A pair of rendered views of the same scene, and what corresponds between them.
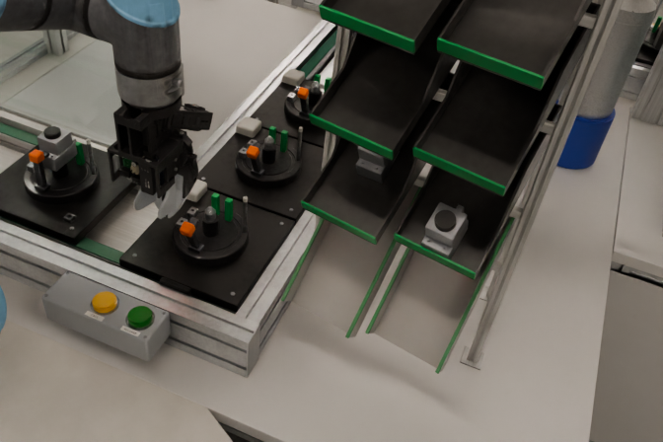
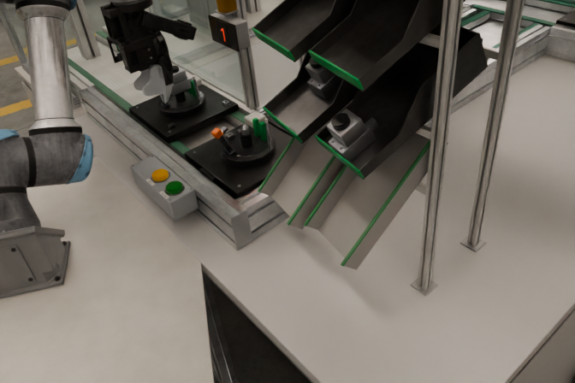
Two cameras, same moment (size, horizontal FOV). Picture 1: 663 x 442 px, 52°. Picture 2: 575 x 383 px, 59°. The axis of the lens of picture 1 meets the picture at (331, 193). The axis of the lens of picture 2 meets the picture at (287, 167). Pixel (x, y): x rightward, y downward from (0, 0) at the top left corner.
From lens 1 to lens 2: 55 cm
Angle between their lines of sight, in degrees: 29
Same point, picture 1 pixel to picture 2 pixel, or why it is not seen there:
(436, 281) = (370, 194)
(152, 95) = not seen: outside the picture
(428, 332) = (354, 236)
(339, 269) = (305, 176)
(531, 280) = (522, 240)
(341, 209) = (291, 116)
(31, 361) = (120, 208)
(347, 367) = (313, 263)
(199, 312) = (214, 194)
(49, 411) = (112, 238)
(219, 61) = not seen: hidden behind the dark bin
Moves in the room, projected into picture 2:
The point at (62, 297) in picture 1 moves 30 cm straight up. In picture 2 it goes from (140, 168) to (104, 60)
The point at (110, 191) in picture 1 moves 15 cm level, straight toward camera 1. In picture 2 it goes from (205, 114) to (189, 144)
